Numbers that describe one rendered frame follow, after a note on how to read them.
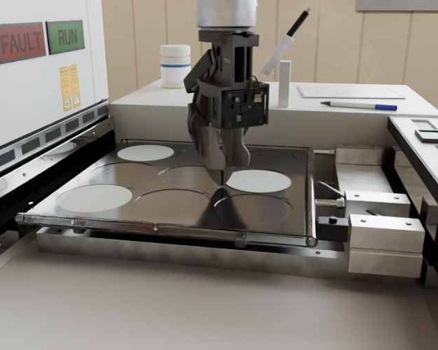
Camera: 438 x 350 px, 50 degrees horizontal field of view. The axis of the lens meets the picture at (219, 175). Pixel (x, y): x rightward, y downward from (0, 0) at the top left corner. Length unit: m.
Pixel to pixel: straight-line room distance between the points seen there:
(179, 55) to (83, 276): 0.63
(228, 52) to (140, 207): 0.22
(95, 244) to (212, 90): 0.26
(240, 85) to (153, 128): 0.40
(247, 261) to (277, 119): 0.36
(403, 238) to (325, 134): 0.38
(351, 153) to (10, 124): 0.55
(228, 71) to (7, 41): 0.29
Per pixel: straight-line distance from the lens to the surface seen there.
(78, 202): 0.65
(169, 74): 1.12
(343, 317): 0.56
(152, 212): 0.60
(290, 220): 0.58
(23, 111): 0.71
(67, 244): 0.69
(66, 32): 0.82
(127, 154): 0.85
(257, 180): 0.71
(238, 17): 0.59
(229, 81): 0.58
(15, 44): 0.70
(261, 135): 0.91
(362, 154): 0.87
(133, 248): 0.65
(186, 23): 2.58
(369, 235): 0.57
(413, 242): 0.58
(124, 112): 0.96
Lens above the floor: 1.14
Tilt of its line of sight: 19 degrees down
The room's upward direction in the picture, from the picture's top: straight up
